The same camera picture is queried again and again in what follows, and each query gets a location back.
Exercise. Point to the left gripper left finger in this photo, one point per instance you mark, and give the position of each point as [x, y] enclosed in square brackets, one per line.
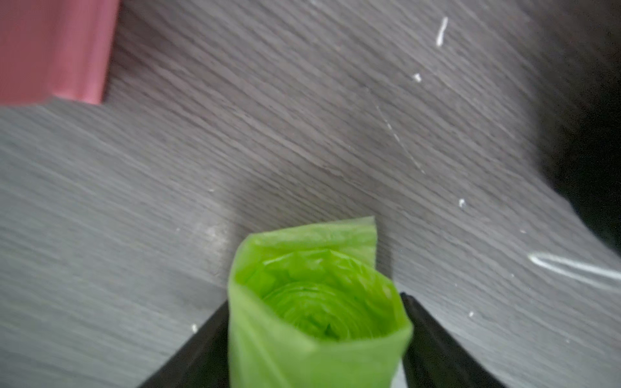
[202, 361]

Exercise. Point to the pink trash bag roll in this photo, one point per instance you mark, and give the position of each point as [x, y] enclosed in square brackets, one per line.
[59, 49]

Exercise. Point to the green trash bag roll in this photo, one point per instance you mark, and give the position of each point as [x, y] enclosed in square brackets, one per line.
[308, 308]

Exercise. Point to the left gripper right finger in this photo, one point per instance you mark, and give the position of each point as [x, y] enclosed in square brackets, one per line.
[435, 359]

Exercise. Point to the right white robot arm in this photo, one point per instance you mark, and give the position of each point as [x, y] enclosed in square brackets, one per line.
[579, 137]

